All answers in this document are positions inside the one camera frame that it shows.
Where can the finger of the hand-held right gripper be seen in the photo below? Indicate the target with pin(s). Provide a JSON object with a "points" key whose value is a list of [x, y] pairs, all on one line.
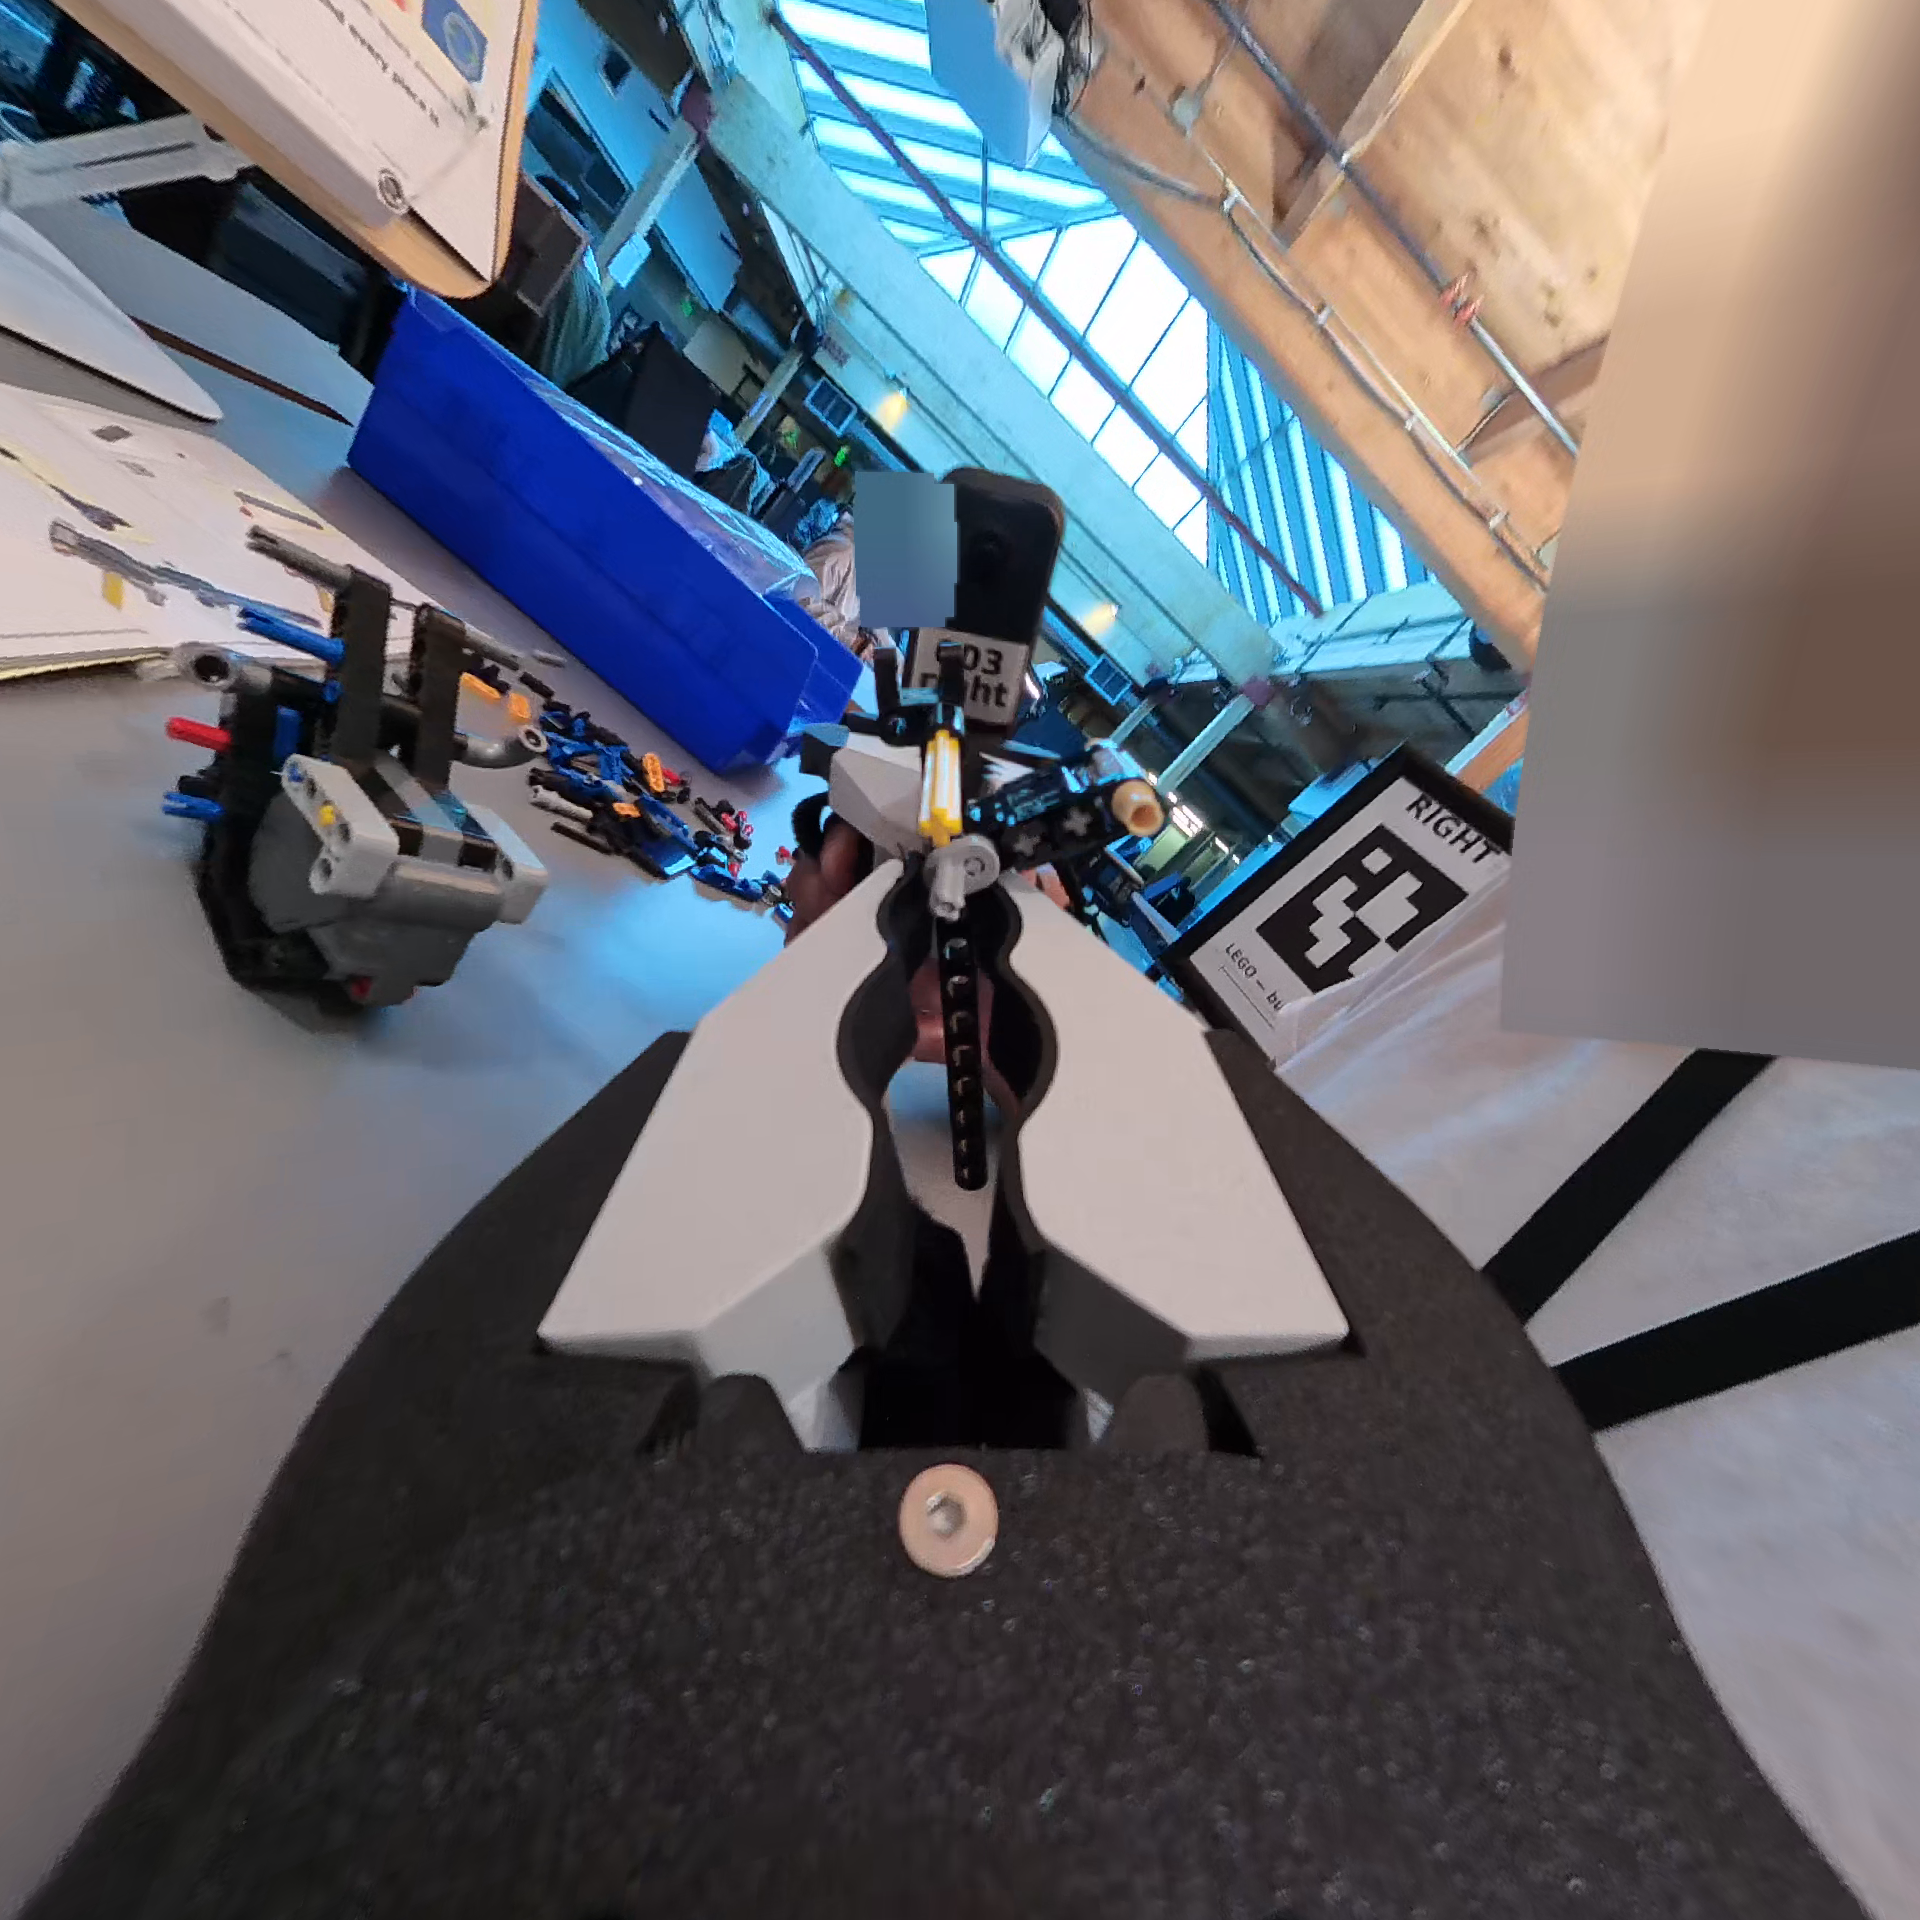
{"points": [[884, 802]]}

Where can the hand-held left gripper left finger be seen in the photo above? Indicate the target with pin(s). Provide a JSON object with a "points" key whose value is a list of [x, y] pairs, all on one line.
{"points": [[704, 1184]]}

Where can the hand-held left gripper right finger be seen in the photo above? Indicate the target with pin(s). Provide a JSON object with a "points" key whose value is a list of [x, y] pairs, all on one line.
{"points": [[1185, 1184]]}

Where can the pile of small lego pieces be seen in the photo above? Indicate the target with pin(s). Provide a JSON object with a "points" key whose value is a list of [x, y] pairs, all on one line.
{"points": [[628, 810]]}

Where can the small black lego assembly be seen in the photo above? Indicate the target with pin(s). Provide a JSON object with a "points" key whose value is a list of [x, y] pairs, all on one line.
{"points": [[963, 1050]]}

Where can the grey and black lego model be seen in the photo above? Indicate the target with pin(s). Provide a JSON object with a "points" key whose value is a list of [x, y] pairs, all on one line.
{"points": [[388, 886]]}

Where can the lego instruction booklet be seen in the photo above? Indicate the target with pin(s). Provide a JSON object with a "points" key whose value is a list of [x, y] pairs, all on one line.
{"points": [[119, 511]]}

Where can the person's right hand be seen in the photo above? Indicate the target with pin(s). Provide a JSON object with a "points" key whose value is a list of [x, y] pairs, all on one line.
{"points": [[825, 886]]}

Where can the framed black and white marker sign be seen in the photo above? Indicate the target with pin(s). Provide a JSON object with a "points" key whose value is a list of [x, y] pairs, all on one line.
{"points": [[1350, 914]]}

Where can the blue plastic bin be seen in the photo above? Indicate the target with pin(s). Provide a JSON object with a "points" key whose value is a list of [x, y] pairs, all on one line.
{"points": [[600, 569]]}

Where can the white hanging box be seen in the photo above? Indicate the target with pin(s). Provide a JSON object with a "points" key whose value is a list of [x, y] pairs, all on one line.
{"points": [[990, 67]]}

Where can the beige blurred panel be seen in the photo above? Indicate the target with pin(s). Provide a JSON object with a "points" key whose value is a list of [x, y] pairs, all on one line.
{"points": [[1723, 599]]}

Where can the wooden board with white sheet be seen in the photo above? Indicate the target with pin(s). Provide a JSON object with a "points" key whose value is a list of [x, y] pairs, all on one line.
{"points": [[330, 105]]}

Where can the white flat board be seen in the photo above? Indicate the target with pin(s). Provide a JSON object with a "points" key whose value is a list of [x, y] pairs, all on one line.
{"points": [[75, 329]]}

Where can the white metal bracket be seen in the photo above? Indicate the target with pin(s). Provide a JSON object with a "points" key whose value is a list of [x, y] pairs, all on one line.
{"points": [[105, 166]]}

